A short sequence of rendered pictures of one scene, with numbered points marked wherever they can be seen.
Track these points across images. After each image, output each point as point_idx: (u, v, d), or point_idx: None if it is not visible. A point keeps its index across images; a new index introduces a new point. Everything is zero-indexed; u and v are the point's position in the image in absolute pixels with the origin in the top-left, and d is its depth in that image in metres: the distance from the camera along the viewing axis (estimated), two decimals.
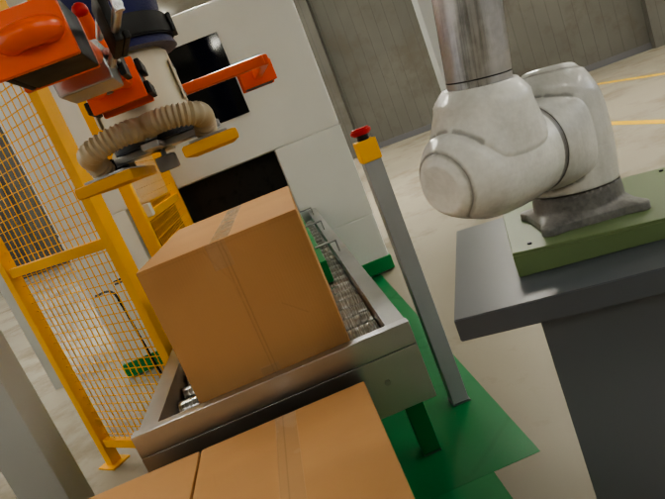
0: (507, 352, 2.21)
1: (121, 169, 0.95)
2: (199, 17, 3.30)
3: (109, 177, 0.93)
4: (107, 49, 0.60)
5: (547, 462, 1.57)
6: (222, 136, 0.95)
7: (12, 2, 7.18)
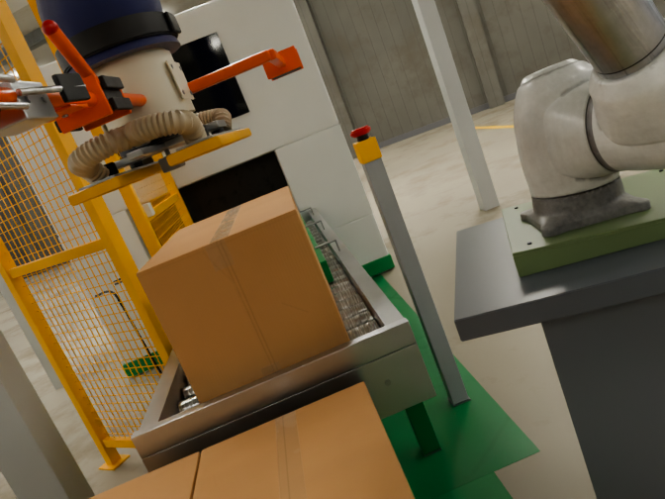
0: (507, 352, 2.21)
1: (112, 176, 0.98)
2: (199, 17, 3.30)
3: (98, 185, 0.96)
4: (19, 90, 0.60)
5: (547, 462, 1.57)
6: (204, 145, 0.94)
7: (12, 2, 7.18)
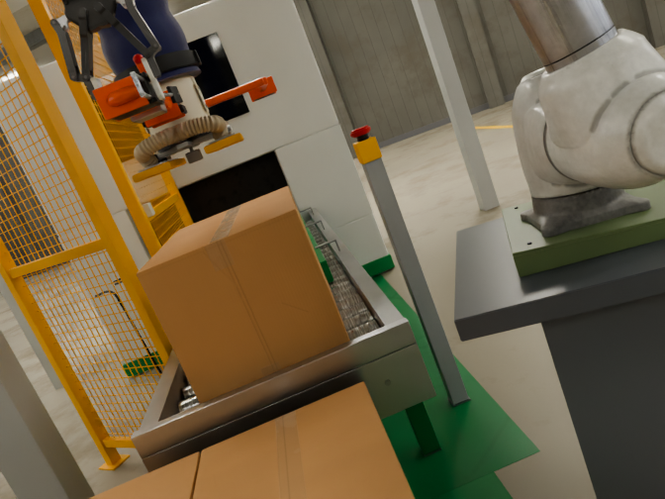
0: (507, 352, 2.21)
1: (162, 161, 1.39)
2: (199, 17, 3.30)
3: (154, 167, 1.37)
4: None
5: (547, 462, 1.57)
6: (231, 139, 1.38)
7: (12, 2, 7.18)
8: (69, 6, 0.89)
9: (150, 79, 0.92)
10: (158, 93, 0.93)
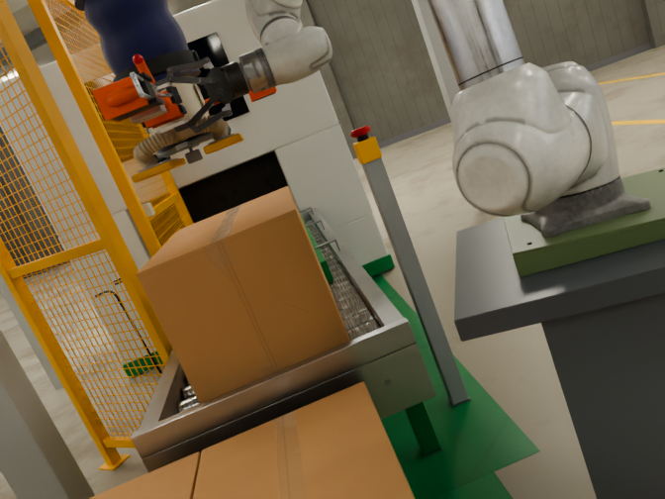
0: (507, 352, 2.21)
1: (161, 161, 1.40)
2: (199, 17, 3.30)
3: (153, 167, 1.37)
4: (158, 94, 1.03)
5: (547, 462, 1.57)
6: (231, 139, 1.38)
7: (12, 2, 7.18)
8: None
9: (157, 91, 1.27)
10: None
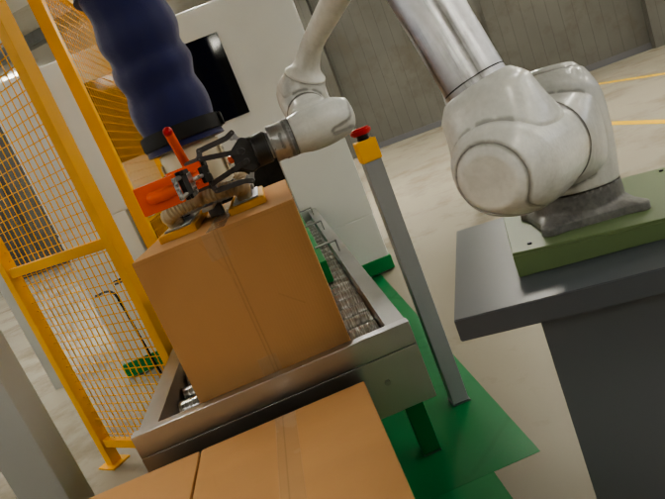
0: (507, 352, 2.21)
1: (188, 224, 1.43)
2: (199, 17, 3.30)
3: (180, 230, 1.41)
4: (192, 179, 1.07)
5: (547, 462, 1.57)
6: (254, 202, 1.42)
7: (12, 2, 7.18)
8: None
9: None
10: None
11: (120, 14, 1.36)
